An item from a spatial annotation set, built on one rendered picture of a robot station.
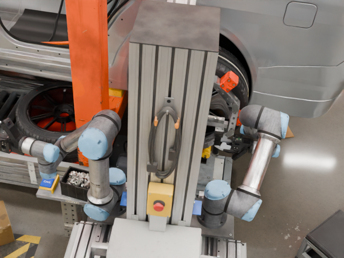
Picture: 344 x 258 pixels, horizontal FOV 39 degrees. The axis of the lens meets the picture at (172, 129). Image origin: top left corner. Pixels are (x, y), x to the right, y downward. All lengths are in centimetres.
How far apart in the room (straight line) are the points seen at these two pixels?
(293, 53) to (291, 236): 131
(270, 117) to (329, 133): 213
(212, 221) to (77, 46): 109
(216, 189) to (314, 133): 219
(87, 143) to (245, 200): 80
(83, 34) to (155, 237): 108
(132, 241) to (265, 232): 179
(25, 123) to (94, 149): 156
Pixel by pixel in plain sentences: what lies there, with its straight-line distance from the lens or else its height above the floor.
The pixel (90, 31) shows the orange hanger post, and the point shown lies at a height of 150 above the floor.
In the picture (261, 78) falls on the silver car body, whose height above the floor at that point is 101.
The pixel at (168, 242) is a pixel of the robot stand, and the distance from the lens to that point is 184.
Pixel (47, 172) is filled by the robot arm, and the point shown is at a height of 111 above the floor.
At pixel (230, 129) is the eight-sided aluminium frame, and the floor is 78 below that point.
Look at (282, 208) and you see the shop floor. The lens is 366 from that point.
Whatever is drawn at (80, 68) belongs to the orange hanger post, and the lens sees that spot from 254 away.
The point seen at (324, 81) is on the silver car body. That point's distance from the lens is 308.
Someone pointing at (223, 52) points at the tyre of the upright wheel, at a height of 115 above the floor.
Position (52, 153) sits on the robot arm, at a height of 124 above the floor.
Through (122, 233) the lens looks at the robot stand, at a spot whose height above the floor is 123.
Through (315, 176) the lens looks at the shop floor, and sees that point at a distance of 396.
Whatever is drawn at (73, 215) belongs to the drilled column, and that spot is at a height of 23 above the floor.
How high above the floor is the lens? 275
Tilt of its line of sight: 43 degrees down
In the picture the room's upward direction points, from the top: 6 degrees clockwise
